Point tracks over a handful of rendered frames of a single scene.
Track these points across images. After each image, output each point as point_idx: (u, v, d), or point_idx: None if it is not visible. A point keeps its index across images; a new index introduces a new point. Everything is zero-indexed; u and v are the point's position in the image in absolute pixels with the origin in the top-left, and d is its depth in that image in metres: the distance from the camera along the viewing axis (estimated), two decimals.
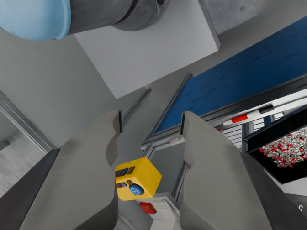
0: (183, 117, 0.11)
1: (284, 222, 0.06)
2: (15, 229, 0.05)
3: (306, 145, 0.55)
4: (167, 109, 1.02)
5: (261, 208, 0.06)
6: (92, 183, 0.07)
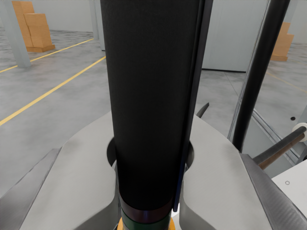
0: None
1: (283, 221, 0.06)
2: (15, 228, 0.05)
3: None
4: None
5: (260, 208, 0.06)
6: (92, 183, 0.07)
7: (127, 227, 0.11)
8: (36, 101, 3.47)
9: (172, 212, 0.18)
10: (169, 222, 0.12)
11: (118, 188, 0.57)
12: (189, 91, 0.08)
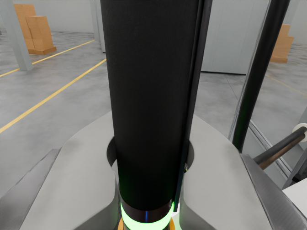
0: None
1: (284, 221, 0.06)
2: (15, 228, 0.05)
3: None
4: None
5: (261, 208, 0.06)
6: (92, 183, 0.07)
7: (128, 227, 0.12)
8: (39, 105, 3.53)
9: (172, 211, 0.18)
10: (169, 222, 0.12)
11: (120, 206, 0.62)
12: (188, 93, 0.08)
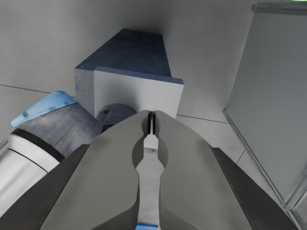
0: (154, 117, 0.11)
1: (256, 208, 0.06)
2: (43, 217, 0.06)
3: None
4: None
5: (235, 199, 0.06)
6: (116, 183, 0.07)
7: None
8: None
9: None
10: None
11: None
12: None
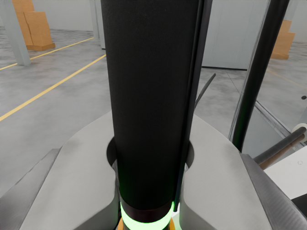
0: None
1: (284, 221, 0.06)
2: (15, 228, 0.05)
3: None
4: None
5: (261, 208, 0.06)
6: (92, 183, 0.07)
7: (128, 227, 0.11)
8: (36, 97, 3.44)
9: (172, 212, 0.18)
10: (169, 222, 0.12)
11: None
12: (188, 92, 0.08)
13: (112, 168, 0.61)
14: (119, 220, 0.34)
